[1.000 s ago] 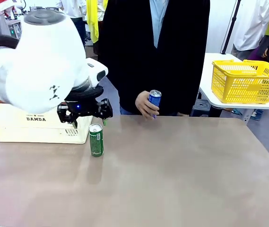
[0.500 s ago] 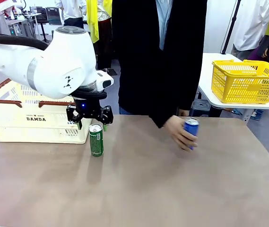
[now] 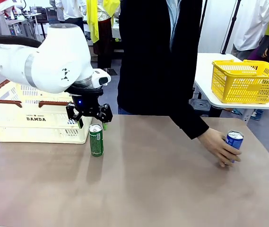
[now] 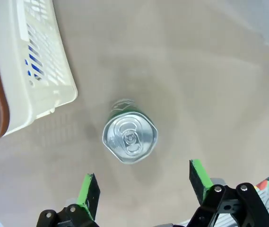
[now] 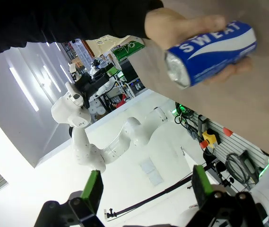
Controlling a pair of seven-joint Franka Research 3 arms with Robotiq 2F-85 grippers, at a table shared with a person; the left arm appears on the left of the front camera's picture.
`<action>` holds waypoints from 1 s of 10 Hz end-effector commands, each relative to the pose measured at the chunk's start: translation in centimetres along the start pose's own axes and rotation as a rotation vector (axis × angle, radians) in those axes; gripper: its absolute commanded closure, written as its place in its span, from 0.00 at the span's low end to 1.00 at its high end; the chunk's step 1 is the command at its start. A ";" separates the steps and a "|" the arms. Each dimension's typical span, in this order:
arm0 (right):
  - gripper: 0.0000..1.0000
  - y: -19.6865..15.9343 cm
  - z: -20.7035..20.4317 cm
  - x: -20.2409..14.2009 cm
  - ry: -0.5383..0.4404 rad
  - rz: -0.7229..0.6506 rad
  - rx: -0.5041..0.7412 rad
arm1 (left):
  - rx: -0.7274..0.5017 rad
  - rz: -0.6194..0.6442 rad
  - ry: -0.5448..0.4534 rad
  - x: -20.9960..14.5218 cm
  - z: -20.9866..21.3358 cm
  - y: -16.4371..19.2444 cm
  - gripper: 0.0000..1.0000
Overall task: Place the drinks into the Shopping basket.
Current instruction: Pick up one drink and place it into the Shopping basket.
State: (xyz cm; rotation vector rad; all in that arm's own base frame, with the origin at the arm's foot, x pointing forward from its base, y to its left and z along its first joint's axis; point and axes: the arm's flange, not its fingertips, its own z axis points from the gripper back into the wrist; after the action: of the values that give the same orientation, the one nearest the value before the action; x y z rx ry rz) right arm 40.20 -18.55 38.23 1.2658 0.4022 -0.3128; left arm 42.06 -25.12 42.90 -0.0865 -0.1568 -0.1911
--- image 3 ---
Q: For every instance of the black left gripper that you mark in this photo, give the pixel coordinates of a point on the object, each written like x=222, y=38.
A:
x=84, y=104

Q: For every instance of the green drink can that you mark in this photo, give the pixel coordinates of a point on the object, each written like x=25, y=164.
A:
x=96, y=142

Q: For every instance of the blue Pocari Sweat can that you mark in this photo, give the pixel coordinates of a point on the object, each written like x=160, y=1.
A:
x=237, y=142

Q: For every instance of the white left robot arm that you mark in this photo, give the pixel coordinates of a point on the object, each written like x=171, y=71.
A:
x=54, y=59

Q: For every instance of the person's left forearm black sleeve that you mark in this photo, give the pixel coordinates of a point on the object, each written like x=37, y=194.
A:
x=191, y=123

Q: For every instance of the yellow plastic shopping basket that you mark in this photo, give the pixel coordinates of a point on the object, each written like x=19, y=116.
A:
x=243, y=87

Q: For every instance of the person's left hand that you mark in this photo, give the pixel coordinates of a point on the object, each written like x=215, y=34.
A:
x=215, y=144

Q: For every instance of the person in black jacket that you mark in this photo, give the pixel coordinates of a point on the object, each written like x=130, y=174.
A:
x=148, y=59

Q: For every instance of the background person yellow scarf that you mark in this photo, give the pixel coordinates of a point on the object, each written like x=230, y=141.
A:
x=92, y=19

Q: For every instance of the background person white shirt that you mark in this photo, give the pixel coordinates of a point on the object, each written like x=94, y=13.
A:
x=250, y=23
x=70, y=9

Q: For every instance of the white side table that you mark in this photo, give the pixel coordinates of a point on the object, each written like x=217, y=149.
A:
x=204, y=71

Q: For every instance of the black tripod stand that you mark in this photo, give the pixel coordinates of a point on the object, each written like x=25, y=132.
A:
x=231, y=26

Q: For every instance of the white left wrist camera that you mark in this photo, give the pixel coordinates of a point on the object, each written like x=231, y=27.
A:
x=101, y=79

